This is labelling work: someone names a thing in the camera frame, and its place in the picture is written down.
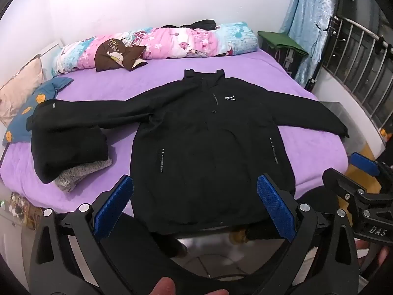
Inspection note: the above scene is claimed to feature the beige pillow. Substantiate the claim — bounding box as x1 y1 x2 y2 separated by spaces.
0 54 45 128

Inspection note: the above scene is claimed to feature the metal window railing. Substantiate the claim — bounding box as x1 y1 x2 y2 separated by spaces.
319 15 393 130

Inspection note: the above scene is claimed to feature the blue pillow with orange print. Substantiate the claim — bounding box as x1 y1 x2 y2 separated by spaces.
2 77 74 146

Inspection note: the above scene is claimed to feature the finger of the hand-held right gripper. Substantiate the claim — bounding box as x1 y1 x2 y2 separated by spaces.
350 152 393 180
322 167 369 203

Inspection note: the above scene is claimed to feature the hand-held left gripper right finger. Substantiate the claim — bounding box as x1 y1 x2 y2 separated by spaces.
255 175 360 295

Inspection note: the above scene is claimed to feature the rolled floral quilt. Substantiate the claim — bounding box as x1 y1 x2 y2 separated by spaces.
51 21 258 77

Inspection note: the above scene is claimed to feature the crumpled black garment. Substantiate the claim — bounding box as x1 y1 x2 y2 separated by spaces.
161 19 217 31

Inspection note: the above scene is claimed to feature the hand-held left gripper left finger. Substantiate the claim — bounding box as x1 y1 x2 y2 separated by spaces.
29 175 136 295

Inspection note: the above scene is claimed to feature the light blue curtain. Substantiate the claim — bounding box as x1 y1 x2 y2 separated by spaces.
278 0 338 93

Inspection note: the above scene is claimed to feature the folded black garment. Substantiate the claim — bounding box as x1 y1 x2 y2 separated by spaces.
31 124 109 185

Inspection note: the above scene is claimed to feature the purple bed blanket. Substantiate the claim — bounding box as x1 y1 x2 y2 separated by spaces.
0 47 351 222

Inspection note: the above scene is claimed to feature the black jacket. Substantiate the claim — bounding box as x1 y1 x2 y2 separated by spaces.
27 69 350 236

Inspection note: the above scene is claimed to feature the person's left hand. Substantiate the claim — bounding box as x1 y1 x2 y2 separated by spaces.
152 277 234 295

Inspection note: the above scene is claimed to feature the brown cartoon cushion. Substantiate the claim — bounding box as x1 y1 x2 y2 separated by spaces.
95 38 148 73

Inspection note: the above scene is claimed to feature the green folded cloth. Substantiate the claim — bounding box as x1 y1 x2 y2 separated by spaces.
257 31 309 56

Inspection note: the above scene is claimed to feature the person's right hand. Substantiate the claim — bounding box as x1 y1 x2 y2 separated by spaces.
356 239 392 271

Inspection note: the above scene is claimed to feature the grey fleece garment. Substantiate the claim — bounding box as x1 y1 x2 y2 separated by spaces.
55 157 112 192

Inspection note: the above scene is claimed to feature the basket of small items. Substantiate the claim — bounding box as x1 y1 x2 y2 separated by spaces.
6 192 43 231

